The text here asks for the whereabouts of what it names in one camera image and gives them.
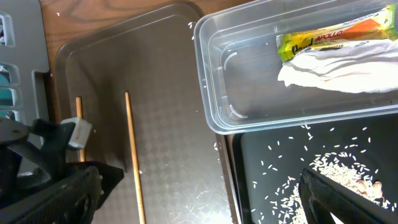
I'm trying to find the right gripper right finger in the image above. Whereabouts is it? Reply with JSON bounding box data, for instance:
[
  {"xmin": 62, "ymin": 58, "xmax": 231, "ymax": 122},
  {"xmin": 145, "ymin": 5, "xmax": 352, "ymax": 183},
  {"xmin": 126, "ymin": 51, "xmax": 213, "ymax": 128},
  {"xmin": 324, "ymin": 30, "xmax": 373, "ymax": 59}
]
[{"xmin": 298, "ymin": 169, "xmax": 397, "ymax": 224}]

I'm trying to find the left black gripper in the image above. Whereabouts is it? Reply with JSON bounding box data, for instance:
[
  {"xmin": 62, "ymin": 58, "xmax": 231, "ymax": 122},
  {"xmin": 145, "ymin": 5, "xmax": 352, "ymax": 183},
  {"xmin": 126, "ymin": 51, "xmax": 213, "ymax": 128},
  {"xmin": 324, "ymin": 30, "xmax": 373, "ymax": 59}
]
[{"xmin": 1, "ymin": 118, "xmax": 124, "ymax": 209}]

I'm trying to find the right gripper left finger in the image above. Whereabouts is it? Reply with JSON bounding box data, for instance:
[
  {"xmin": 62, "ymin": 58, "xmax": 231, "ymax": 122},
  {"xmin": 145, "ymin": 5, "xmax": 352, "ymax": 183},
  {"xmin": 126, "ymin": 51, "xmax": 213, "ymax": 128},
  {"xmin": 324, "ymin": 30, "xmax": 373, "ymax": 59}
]
[{"xmin": 1, "ymin": 167, "xmax": 101, "ymax": 223}]

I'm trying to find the light blue bowl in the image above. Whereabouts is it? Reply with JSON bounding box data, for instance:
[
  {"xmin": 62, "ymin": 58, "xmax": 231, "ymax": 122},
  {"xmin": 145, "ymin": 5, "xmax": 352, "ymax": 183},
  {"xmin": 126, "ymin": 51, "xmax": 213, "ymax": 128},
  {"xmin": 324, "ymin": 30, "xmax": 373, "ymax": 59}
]
[{"xmin": 1, "ymin": 72, "xmax": 16, "ymax": 120}]

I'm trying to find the white napkin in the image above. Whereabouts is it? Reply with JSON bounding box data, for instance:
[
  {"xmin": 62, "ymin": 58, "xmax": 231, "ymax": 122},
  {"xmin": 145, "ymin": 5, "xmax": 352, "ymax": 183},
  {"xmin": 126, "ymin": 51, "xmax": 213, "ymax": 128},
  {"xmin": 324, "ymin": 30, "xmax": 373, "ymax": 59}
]
[{"xmin": 277, "ymin": 39, "xmax": 397, "ymax": 93}]

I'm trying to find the yellow green snack wrapper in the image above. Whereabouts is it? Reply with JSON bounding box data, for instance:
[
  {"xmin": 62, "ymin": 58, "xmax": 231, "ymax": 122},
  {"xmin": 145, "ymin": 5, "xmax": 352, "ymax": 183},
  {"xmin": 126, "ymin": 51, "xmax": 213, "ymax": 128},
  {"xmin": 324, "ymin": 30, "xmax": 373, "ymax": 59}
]
[{"xmin": 276, "ymin": 4, "xmax": 397, "ymax": 62}]

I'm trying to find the pile of rice waste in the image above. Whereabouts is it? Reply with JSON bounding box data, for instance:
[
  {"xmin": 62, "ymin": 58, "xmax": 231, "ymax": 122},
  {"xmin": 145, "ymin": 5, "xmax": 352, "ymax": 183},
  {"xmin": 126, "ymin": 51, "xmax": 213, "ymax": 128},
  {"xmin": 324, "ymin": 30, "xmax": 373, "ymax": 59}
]
[{"xmin": 250, "ymin": 124, "xmax": 398, "ymax": 224}]

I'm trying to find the black rectangular tray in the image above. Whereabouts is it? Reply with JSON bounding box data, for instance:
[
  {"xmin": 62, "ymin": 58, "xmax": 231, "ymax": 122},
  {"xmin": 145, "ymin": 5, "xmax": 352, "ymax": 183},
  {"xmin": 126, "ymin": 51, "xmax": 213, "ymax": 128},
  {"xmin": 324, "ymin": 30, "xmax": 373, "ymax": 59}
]
[{"xmin": 229, "ymin": 113, "xmax": 398, "ymax": 224}]

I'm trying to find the dark brown serving tray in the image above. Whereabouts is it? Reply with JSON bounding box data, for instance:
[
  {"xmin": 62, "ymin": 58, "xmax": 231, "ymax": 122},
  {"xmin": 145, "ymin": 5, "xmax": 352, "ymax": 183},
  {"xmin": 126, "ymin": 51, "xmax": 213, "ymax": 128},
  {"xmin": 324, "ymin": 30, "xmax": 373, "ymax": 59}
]
[{"xmin": 55, "ymin": 1, "xmax": 236, "ymax": 223}]

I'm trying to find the grey plastic dish rack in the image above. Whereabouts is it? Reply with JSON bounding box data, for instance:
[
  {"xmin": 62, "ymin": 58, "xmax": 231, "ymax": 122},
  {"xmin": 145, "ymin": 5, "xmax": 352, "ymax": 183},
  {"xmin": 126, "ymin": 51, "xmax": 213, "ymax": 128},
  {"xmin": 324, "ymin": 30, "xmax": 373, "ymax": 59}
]
[{"xmin": 1, "ymin": 0, "xmax": 50, "ymax": 124}]

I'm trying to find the clear plastic bin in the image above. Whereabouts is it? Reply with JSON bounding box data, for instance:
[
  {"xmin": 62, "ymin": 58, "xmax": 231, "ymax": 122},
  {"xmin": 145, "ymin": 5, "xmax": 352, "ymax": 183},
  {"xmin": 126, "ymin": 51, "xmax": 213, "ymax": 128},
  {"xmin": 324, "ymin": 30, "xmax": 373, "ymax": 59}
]
[{"xmin": 194, "ymin": 0, "xmax": 397, "ymax": 134}]

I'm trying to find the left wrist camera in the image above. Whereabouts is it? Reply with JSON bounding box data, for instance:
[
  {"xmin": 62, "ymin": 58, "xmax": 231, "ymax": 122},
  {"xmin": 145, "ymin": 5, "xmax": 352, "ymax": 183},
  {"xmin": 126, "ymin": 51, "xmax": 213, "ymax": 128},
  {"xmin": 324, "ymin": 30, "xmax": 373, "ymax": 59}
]
[{"xmin": 61, "ymin": 117, "xmax": 92, "ymax": 150}]

